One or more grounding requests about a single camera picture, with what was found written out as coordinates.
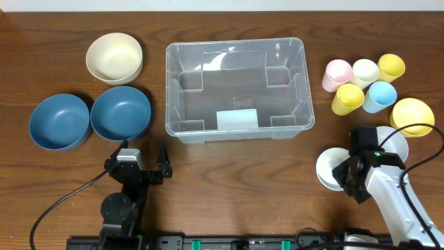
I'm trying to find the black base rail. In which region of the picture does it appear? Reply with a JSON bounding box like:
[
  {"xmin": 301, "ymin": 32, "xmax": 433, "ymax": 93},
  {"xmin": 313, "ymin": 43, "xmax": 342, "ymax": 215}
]
[{"xmin": 65, "ymin": 234, "xmax": 395, "ymax": 250}]

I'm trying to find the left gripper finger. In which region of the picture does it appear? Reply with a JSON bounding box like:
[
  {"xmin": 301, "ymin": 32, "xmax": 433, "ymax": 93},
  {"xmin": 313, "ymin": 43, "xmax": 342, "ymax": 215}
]
[
  {"xmin": 156, "ymin": 143, "xmax": 173, "ymax": 178},
  {"xmin": 110, "ymin": 139, "xmax": 128, "ymax": 160}
]

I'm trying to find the yellow cup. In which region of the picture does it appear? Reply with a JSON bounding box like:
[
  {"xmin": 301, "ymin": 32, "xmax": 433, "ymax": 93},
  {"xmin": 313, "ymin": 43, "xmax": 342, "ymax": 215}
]
[
  {"xmin": 332, "ymin": 83, "xmax": 365, "ymax": 116},
  {"xmin": 377, "ymin": 53, "xmax": 406, "ymax": 83}
]

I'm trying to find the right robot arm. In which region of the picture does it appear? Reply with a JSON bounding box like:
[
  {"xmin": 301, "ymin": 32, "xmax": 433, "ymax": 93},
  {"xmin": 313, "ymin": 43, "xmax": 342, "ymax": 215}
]
[{"xmin": 332, "ymin": 150, "xmax": 443, "ymax": 249}]

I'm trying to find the black cable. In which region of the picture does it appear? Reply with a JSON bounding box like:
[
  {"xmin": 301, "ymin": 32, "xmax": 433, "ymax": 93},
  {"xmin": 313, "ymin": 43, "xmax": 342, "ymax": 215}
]
[
  {"xmin": 29, "ymin": 169, "xmax": 109, "ymax": 250},
  {"xmin": 377, "ymin": 122, "xmax": 444, "ymax": 249}
]

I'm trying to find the cream cup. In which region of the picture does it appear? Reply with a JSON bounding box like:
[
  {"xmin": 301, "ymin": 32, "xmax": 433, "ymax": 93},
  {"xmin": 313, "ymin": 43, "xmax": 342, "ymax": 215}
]
[{"xmin": 350, "ymin": 59, "xmax": 379, "ymax": 90}]

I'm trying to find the left black cable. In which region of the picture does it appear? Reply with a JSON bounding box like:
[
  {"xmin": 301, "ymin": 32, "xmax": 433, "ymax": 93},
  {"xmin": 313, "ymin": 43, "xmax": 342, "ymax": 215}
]
[{"xmin": 29, "ymin": 169, "xmax": 109, "ymax": 250}]

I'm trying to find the dark blue bowl left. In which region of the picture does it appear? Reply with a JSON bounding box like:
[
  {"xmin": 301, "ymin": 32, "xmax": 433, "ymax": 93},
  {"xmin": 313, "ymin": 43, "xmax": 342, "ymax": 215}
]
[{"xmin": 28, "ymin": 94, "xmax": 92, "ymax": 151}]

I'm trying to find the yellow cup back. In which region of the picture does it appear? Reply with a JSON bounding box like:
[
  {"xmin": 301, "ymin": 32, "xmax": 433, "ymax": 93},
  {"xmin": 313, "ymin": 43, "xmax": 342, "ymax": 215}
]
[{"xmin": 377, "ymin": 53, "xmax": 406, "ymax": 83}]

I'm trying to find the dark blue bowl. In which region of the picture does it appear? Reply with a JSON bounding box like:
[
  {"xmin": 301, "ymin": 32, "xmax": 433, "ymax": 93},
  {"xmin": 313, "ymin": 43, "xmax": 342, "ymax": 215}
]
[
  {"xmin": 28, "ymin": 94, "xmax": 92, "ymax": 151},
  {"xmin": 90, "ymin": 86, "xmax": 152, "ymax": 142}
]

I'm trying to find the cream large bowl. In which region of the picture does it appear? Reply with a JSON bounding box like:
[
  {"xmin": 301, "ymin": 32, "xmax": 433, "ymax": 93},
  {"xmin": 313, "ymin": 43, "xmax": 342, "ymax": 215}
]
[{"xmin": 85, "ymin": 33, "xmax": 143, "ymax": 85}]

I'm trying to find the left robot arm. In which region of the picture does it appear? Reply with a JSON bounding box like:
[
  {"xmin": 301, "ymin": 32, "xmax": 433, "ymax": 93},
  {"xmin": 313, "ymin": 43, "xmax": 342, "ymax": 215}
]
[{"xmin": 99, "ymin": 140, "xmax": 173, "ymax": 250}]

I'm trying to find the pink cup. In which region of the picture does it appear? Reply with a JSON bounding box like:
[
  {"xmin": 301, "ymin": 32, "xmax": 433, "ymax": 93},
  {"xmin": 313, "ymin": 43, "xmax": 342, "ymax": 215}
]
[{"xmin": 322, "ymin": 59, "xmax": 353, "ymax": 92}]

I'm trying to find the yellow small bowl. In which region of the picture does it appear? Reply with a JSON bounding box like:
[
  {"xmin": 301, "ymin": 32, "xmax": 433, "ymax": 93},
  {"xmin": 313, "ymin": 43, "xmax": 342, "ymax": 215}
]
[{"xmin": 390, "ymin": 98, "xmax": 435, "ymax": 138}]

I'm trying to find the white small bowl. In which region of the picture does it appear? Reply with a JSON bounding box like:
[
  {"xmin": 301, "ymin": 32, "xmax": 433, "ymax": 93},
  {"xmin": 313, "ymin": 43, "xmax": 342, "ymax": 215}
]
[{"xmin": 316, "ymin": 147, "xmax": 349, "ymax": 191}]

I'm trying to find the dark blue bowl right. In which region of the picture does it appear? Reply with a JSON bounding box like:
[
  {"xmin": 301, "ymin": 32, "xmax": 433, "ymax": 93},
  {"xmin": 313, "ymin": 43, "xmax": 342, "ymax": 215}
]
[{"xmin": 90, "ymin": 86, "xmax": 152, "ymax": 142}]

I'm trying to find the right black cable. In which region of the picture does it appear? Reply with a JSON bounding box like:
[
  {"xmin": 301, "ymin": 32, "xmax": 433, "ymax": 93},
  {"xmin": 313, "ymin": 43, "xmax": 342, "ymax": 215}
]
[{"xmin": 377, "ymin": 122, "xmax": 444, "ymax": 249}]

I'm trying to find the white label in bin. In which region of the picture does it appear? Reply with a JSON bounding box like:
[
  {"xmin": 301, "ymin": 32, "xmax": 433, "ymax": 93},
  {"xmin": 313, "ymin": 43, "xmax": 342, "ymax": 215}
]
[{"xmin": 216, "ymin": 109, "xmax": 259, "ymax": 131}]

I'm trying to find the yellow cup front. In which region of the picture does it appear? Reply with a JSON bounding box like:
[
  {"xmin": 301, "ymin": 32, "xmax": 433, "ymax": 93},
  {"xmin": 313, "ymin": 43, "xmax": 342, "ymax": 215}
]
[{"xmin": 332, "ymin": 83, "xmax": 365, "ymax": 116}]

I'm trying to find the pale blue small bowl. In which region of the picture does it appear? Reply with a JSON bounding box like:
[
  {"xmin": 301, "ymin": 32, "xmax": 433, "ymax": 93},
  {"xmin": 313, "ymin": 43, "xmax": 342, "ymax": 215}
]
[{"xmin": 377, "ymin": 126, "xmax": 409, "ymax": 162}]

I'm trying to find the clear plastic storage bin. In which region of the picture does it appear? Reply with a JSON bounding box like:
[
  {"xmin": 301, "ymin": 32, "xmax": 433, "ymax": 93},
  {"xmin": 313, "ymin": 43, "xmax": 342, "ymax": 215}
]
[{"xmin": 165, "ymin": 37, "xmax": 315, "ymax": 143}]

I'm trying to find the light blue cup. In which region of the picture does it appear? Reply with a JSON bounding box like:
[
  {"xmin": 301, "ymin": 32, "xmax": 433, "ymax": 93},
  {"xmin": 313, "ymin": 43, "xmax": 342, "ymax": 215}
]
[{"xmin": 362, "ymin": 81, "xmax": 398, "ymax": 113}]

